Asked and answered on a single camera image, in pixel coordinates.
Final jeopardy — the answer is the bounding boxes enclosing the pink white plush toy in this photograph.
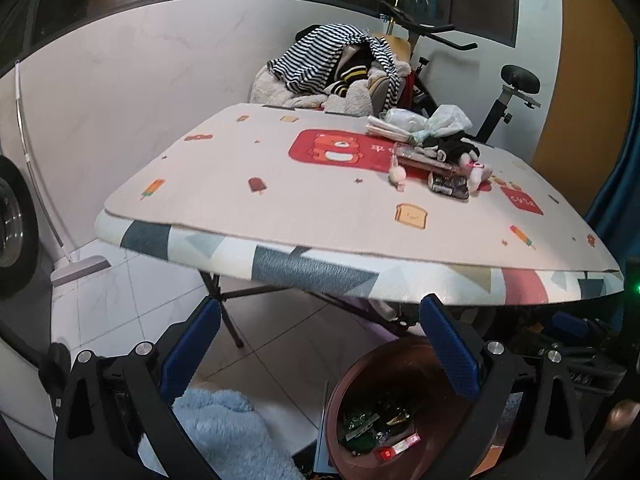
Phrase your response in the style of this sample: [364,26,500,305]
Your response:
[388,155,407,192]

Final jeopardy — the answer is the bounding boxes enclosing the white mop pole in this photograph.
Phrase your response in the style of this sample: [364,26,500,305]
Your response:
[13,60,113,288]

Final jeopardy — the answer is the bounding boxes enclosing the white tissue pack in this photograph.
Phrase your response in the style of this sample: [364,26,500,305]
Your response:
[366,114,427,145]

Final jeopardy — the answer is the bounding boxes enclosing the red clear blister package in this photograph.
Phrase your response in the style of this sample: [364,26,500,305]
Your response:
[393,144,462,177]

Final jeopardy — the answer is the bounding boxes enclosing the washing machine door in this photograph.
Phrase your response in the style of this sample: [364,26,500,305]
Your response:
[0,156,39,298]

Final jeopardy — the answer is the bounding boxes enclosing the striped black white shirt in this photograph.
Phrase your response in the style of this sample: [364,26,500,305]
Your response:
[267,24,400,112]

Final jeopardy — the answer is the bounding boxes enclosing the green leaf wrapper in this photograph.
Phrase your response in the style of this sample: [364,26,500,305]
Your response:
[338,412,380,456]

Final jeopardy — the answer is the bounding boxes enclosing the brown round trash bin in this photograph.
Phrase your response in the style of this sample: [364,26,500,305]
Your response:
[323,336,470,479]

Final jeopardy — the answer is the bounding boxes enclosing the red cigarette box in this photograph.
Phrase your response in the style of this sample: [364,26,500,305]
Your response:
[375,432,421,462]

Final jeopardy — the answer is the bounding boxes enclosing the cartoon print table mat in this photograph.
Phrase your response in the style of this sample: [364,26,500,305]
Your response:
[93,102,626,307]

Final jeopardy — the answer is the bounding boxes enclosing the black dotted gloves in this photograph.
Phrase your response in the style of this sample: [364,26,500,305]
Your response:
[422,134,480,165]

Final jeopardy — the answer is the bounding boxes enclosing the wooden door panel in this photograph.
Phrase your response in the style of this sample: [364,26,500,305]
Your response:
[533,0,636,214]

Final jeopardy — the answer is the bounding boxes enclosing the light blue fluffy rug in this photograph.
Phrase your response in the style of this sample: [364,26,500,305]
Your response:
[172,388,303,480]

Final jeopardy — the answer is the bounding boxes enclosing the black exercise bike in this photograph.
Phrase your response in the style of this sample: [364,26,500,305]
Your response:
[380,0,540,144]

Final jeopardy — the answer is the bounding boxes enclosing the white plastic bag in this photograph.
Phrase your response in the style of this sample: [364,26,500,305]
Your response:
[384,104,472,144]

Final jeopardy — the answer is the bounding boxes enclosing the black face tissue pack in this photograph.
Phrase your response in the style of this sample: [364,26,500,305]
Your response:
[427,172,470,200]

